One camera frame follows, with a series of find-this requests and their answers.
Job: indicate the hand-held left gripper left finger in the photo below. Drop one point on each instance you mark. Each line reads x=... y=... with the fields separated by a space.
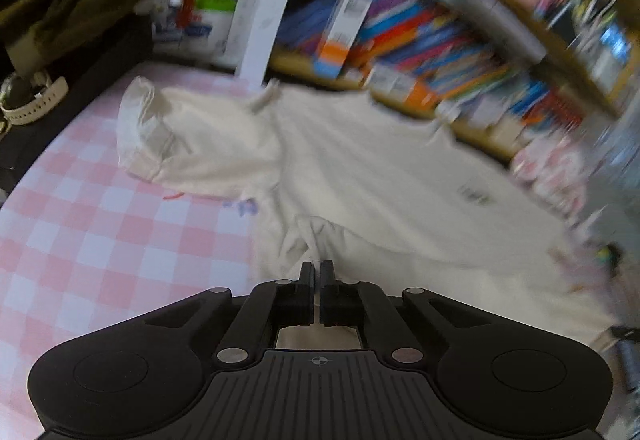
x=306 y=281

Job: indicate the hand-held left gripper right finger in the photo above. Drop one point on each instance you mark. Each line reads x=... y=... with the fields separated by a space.
x=327 y=281

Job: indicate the cream printed t-shirt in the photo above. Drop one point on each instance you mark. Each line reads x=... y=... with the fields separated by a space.
x=360 y=170

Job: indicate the orange and blue carton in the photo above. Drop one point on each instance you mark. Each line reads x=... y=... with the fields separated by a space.
x=342 y=32
x=402 y=87

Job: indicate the pink and white plush toy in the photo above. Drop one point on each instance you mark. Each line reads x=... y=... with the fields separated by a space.
x=555 y=175

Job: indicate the row of colourful books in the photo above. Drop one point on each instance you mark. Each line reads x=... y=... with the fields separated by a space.
x=450 y=55

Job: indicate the black bag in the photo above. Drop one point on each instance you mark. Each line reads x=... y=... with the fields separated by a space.
x=90 y=65

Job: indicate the white smartwatch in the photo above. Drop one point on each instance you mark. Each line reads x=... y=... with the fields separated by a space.
x=32 y=102

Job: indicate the white shelf post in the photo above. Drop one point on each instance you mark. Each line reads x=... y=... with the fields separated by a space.
x=272 y=5

